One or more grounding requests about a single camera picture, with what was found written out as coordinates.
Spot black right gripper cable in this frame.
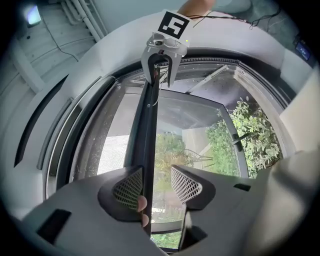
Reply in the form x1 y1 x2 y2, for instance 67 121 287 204
188 9 282 30

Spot black window sash handle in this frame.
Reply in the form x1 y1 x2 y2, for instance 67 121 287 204
231 131 252 153

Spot small black monitor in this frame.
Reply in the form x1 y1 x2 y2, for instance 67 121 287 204
293 38 313 61

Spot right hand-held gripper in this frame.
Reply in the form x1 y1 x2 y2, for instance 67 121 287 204
140 9 193 89

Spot white ceiling pipes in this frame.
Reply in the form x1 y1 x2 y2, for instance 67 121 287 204
61 0 110 43

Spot ceiling light panel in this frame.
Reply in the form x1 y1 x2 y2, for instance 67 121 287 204
23 4 43 26

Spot person's left hand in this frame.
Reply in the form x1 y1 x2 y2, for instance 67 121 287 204
136 194 150 228

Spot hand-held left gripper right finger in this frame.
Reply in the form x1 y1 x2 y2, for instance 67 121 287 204
171 164 263 256

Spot person's right forearm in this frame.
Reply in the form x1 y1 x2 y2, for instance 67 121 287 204
176 0 217 17

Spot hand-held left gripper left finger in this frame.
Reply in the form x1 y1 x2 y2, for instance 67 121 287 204
21 164 171 256

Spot black window frame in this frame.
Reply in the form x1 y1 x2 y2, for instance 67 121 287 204
13 53 298 253

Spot green shrubs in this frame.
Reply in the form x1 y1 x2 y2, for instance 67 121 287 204
149 96 285 251

